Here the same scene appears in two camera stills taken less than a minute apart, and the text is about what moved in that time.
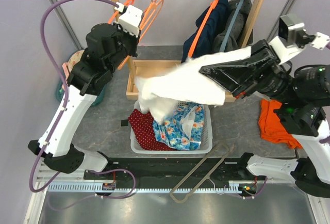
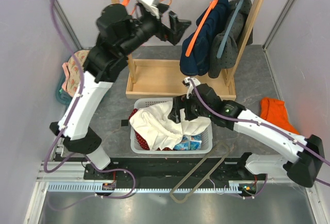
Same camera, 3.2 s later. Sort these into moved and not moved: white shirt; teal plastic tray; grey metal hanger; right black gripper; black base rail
Moved: white shirt; right black gripper
Not moved: black base rail; grey metal hanger; teal plastic tray
